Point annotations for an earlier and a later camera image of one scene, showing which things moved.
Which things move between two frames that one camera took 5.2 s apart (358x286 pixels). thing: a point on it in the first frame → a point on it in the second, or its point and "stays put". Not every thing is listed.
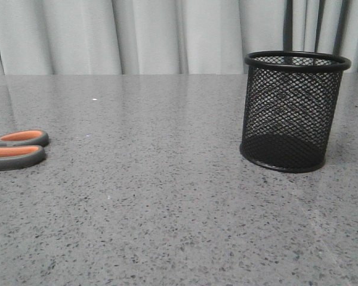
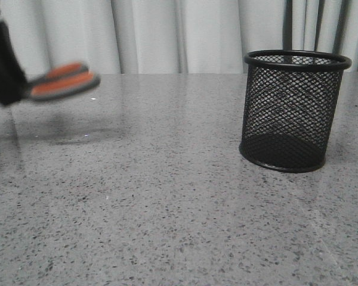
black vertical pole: x=287 y=30 stays put
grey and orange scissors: x=18 y=149 → x=67 y=80
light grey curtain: x=159 y=37 stays put
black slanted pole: x=338 y=47 stays put
